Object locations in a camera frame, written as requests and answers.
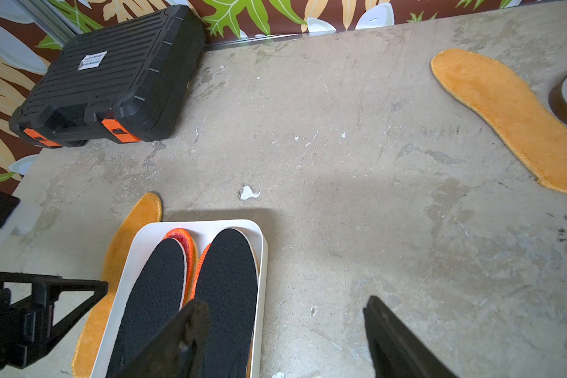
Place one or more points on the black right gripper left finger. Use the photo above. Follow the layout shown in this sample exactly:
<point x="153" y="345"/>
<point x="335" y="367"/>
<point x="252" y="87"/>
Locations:
<point x="178" y="350"/>

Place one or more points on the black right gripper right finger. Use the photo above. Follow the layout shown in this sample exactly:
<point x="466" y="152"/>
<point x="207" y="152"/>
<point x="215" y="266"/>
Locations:
<point x="394" y="349"/>

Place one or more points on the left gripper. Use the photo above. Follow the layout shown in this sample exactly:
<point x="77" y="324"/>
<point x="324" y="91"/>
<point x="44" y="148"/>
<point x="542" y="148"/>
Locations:
<point x="37" y="311"/>

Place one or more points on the red patterned insole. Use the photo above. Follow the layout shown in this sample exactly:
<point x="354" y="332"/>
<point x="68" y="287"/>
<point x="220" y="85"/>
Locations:
<point x="197" y="271"/>
<point x="191" y="255"/>

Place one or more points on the black insole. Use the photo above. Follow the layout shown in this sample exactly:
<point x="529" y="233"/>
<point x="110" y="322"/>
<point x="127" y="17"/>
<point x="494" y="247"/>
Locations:
<point x="227" y="281"/>
<point x="153" y="302"/>

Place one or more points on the orange fuzzy insole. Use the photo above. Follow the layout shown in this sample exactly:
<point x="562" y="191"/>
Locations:
<point x="147" y="210"/>
<point x="508" y="105"/>

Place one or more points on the white storage tray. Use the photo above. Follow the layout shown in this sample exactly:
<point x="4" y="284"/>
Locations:
<point x="203" y="233"/>

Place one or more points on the black tool case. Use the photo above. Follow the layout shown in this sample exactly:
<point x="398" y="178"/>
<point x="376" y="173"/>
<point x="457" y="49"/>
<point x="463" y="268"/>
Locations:
<point x="125" y="83"/>

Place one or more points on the aluminium frame post left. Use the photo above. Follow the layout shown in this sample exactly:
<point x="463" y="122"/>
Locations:
<point x="50" y="20"/>

